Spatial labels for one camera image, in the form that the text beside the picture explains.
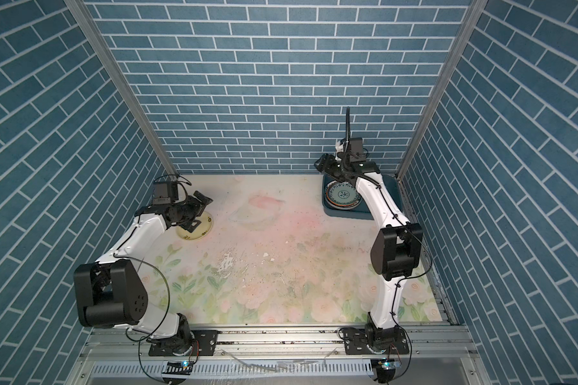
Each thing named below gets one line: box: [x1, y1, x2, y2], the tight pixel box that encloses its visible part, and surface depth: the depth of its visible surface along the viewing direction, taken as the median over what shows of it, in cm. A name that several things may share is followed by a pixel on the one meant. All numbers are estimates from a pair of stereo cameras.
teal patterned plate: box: [325, 181, 363, 207], surface depth 111 cm
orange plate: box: [326, 198, 361, 210], surface depth 107 cm
